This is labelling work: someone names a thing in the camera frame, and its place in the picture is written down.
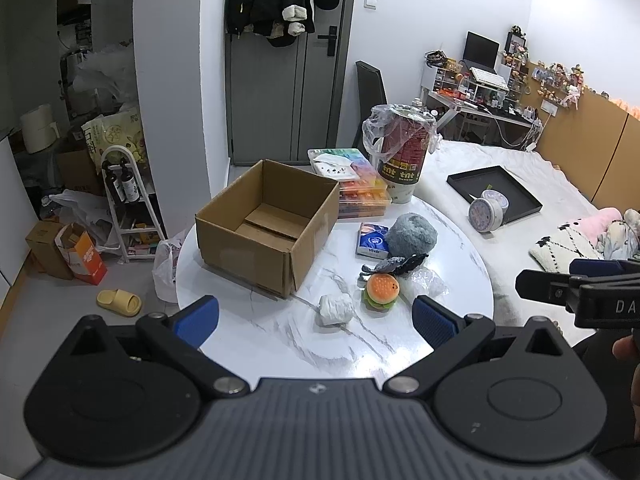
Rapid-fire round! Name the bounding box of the clear plastic bag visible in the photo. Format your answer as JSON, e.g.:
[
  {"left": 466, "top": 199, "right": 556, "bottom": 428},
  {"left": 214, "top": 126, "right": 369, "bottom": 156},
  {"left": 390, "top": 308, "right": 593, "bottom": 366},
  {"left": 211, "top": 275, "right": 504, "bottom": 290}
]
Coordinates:
[{"left": 397, "top": 266, "right": 448, "bottom": 304}]

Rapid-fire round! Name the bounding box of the hamburger plush toy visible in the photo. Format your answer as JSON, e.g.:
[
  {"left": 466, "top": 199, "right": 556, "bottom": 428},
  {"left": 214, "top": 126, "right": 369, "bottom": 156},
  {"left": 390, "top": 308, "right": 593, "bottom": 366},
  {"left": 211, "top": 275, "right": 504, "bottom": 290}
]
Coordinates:
[{"left": 362, "top": 273, "right": 400, "bottom": 311}]

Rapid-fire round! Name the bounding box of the grey fluffy plush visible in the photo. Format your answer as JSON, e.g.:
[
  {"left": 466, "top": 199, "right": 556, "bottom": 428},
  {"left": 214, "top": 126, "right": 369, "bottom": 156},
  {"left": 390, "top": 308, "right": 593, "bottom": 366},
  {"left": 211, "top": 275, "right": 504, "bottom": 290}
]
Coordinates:
[{"left": 385, "top": 212, "right": 438, "bottom": 257}]

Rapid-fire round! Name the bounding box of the white cloth roll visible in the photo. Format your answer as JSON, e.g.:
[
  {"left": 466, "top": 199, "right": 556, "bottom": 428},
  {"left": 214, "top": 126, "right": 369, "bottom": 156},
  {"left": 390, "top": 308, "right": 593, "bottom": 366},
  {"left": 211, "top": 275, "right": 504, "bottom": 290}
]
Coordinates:
[{"left": 319, "top": 292, "right": 354, "bottom": 326}]

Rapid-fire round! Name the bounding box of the blue tissue pack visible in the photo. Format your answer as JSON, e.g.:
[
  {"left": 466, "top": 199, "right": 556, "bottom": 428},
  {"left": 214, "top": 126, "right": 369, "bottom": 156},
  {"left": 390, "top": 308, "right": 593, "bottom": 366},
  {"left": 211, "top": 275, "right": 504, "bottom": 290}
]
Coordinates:
[{"left": 356, "top": 222, "right": 390, "bottom": 260}]

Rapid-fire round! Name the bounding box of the person's right hand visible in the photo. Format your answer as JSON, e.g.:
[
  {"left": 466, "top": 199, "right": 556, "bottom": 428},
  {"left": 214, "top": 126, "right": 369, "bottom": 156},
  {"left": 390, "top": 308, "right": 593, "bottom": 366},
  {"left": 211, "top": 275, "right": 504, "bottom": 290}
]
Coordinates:
[{"left": 613, "top": 334, "right": 640, "bottom": 405}]

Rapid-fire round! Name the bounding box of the black white patterned pillow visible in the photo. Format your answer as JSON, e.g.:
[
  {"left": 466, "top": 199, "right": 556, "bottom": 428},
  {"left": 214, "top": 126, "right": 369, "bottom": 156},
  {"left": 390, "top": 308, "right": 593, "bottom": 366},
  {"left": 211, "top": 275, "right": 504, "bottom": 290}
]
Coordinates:
[{"left": 528, "top": 218, "right": 608, "bottom": 273}]

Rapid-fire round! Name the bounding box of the yellow slipper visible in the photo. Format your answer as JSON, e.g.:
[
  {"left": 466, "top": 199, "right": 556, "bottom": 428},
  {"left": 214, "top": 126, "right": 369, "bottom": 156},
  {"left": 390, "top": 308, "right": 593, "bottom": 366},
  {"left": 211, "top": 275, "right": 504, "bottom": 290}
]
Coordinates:
[{"left": 96, "top": 289, "right": 142, "bottom": 318}]

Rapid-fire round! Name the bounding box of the pink plush toy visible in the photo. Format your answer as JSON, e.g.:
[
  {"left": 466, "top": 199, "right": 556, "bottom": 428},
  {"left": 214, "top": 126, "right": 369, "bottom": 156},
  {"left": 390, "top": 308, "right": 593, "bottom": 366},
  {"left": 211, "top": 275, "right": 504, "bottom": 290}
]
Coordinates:
[{"left": 573, "top": 207, "right": 623, "bottom": 245}]

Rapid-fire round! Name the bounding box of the white plastic bag on floor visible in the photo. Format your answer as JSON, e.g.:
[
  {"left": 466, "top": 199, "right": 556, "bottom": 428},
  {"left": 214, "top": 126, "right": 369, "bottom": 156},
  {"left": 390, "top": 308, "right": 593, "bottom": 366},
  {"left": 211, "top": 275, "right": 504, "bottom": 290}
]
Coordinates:
[{"left": 152, "top": 230, "right": 188, "bottom": 304}]

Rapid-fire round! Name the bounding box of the white bed blanket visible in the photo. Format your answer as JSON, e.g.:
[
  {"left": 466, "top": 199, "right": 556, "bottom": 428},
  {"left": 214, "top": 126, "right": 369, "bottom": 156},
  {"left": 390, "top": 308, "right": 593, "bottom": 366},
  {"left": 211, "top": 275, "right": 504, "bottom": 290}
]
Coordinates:
[{"left": 416, "top": 141, "right": 597, "bottom": 344}]

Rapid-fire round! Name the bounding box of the black rectangular tray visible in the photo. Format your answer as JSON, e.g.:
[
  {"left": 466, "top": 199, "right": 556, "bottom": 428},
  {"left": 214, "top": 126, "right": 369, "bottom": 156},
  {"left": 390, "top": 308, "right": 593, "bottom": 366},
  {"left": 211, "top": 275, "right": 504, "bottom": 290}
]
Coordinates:
[{"left": 446, "top": 166, "right": 542, "bottom": 224}]

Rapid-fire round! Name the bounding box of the round white tin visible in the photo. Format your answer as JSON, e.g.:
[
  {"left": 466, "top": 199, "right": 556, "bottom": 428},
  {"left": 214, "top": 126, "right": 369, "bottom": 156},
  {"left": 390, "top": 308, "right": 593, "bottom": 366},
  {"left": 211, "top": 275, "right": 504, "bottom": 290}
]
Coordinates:
[{"left": 468, "top": 188, "right": 510, "bottom": 233}]

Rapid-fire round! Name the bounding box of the brown cardboard box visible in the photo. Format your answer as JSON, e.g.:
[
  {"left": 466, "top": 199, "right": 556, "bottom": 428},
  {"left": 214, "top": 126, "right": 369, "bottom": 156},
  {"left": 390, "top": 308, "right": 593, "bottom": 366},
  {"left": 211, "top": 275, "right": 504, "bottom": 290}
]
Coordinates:
[{"left": 195, "top": 159, "right": 340, "bottom": 298}]

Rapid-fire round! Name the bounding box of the orange carton on floor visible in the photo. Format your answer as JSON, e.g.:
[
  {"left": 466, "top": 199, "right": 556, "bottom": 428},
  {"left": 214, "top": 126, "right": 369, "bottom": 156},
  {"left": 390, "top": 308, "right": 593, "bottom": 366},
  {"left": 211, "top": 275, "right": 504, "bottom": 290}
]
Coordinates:
[{"left": 55, "top": 223, "right": 107, "bottom": 285}]

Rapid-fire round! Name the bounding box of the white card packet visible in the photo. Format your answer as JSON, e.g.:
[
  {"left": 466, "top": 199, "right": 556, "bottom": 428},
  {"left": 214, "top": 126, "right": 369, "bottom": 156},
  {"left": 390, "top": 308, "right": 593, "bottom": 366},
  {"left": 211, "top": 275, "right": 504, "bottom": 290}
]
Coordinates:
[{"left": 311, "top": 153, "right": 359, "bottom": 182}]

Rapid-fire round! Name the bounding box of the red paper bucket with bag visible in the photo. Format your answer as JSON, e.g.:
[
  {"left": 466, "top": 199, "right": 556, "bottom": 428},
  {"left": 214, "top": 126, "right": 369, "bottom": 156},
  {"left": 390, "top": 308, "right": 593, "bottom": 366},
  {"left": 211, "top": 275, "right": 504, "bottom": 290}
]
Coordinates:
[{"left": 362, "top": 104, "right": 442, "bottom": 204}]

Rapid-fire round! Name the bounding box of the yellow printed bag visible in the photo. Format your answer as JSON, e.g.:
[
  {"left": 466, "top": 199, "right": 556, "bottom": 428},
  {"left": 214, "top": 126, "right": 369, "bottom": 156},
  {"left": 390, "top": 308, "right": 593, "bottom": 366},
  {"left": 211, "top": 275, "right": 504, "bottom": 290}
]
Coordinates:
[{"left": 81, "top": 107, "right": 148, "bottom": 170}]

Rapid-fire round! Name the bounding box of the white desk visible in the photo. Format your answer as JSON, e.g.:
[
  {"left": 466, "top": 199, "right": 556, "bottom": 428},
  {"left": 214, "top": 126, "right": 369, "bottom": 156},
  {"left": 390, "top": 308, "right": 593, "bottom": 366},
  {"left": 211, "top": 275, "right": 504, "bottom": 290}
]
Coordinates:
[{"left": 422, "top": 88, "right": 544, "bottom": 151}]

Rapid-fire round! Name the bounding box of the cream air fryer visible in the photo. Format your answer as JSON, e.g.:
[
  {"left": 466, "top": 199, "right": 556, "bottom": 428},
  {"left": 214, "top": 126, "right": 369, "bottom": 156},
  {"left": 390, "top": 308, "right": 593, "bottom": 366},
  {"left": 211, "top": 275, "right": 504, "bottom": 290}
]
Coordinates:
[{"left": 21, "top": 104, "right": 60, "bottom": 154}]

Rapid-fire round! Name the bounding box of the black folding chair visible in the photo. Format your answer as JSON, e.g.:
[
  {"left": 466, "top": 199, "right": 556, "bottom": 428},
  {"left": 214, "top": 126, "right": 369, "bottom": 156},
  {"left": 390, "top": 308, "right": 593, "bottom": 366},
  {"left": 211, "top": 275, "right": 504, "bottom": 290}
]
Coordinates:
[{"left": 352, "top": 61, "right": 387, "bottom": 150}]

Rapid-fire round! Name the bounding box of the grey door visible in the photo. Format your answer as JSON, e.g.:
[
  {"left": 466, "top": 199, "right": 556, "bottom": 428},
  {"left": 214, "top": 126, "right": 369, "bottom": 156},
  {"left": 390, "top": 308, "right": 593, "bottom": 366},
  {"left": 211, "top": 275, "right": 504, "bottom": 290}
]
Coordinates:
[{"left": 226, "top": 0, "right": 354, "bottom": 166}]

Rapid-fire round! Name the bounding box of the black laptop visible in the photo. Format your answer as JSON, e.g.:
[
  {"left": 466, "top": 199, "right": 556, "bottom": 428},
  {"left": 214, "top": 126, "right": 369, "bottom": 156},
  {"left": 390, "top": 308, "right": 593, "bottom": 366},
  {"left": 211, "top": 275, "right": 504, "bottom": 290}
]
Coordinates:
[{"left": 462, "top": 32, "right": 499, "bottom": 73}]

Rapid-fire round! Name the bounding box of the white wire rack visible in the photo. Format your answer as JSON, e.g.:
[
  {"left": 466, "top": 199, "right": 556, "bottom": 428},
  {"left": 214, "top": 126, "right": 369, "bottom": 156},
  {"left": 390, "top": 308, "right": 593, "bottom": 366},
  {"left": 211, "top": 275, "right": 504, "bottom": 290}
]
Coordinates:
[{"left": 100, "top": 145, "right": 165, "bottom": 262}]

